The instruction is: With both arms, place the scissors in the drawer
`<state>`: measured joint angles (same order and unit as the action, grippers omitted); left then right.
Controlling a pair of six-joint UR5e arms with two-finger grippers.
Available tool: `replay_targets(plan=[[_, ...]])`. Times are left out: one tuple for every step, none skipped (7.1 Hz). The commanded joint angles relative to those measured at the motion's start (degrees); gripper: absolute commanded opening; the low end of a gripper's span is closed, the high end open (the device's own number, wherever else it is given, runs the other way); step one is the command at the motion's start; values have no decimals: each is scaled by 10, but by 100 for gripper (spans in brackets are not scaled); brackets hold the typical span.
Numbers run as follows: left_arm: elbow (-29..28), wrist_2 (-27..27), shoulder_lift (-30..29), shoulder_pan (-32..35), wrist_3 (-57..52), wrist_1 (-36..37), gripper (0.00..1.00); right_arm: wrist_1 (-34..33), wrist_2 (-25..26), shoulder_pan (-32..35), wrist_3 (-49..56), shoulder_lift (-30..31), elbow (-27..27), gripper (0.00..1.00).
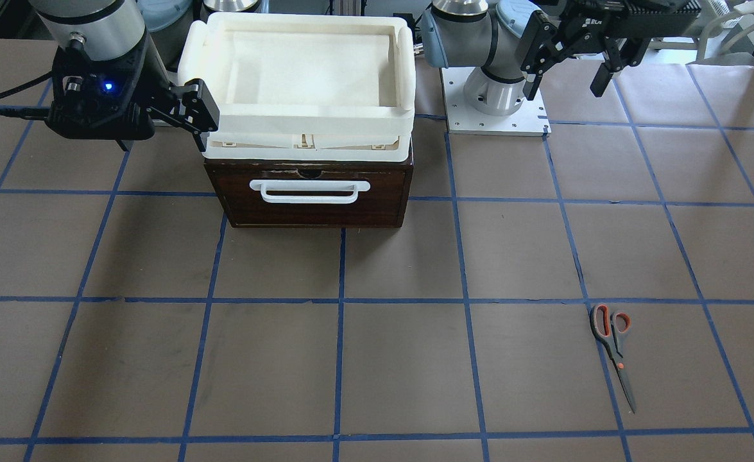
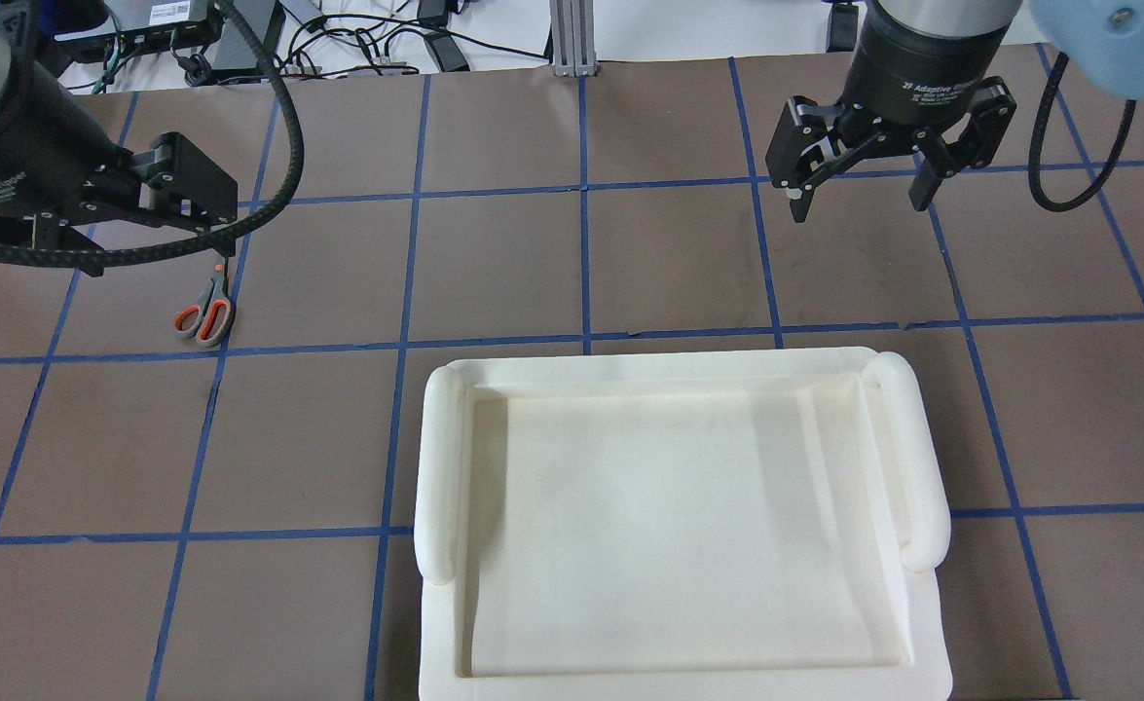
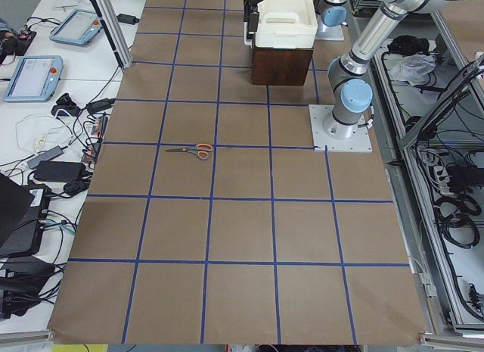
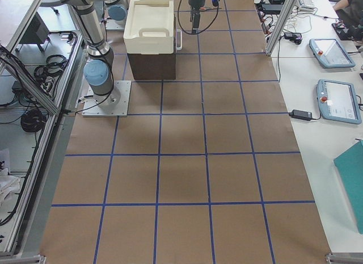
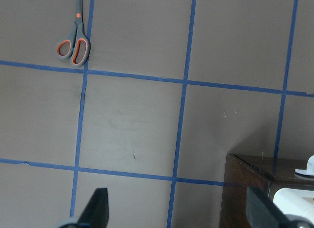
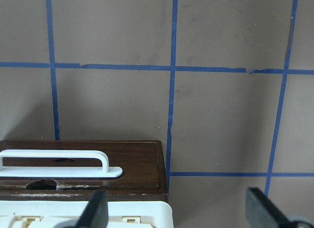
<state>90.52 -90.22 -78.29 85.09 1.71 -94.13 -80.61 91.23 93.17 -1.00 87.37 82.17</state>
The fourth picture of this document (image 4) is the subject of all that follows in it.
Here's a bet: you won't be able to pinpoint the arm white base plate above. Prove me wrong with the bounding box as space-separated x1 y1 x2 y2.
81 81 132 117

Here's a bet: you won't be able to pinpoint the orange handled black scissors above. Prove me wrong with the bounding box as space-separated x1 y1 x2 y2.
199 7 219 12

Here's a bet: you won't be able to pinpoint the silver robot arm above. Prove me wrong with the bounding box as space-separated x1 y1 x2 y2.
60 0 177 106

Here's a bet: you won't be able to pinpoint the dark brown wooden cabinet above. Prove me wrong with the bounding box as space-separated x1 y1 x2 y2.
125 16 176 81

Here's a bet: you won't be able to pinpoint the brown paper table mat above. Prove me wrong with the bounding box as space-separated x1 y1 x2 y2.
40 0 330 263

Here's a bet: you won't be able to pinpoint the far blue teach pendant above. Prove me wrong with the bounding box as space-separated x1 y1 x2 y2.
309 39 356 69

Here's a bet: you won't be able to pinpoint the black coiled cable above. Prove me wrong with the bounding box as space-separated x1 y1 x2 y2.
20 109 47 134

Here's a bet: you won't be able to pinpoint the teal folder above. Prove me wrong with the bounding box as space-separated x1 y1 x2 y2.
334 140 362 234

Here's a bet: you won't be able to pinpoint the near blue teach pendant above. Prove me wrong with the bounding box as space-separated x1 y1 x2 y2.
316 79 362 124

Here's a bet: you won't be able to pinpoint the black power adapter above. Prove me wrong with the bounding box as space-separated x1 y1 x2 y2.
289 110 313 121

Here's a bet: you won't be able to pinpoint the blue teach pendant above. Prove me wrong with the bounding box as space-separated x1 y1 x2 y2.
316 79 362 124
309 39 356 69

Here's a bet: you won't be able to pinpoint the cream plastic storage box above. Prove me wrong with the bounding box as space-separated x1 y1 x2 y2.
123 0 174 55

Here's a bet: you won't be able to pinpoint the aluminium frame post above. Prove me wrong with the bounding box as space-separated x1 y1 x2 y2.
265 0 297 56

